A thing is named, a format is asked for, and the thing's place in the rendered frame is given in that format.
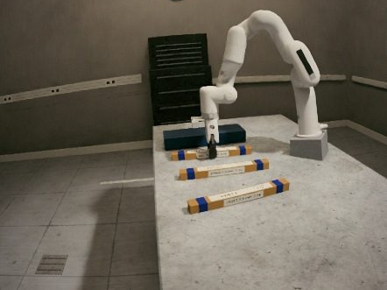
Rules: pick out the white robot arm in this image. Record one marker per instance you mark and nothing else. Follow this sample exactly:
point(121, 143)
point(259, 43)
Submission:
point(305, 72)

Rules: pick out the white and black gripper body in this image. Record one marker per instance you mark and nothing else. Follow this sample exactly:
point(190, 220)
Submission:
point(211, 127)

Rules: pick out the dark blue rectangular slab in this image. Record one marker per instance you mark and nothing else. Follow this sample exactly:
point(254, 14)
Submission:
point(194, 137)

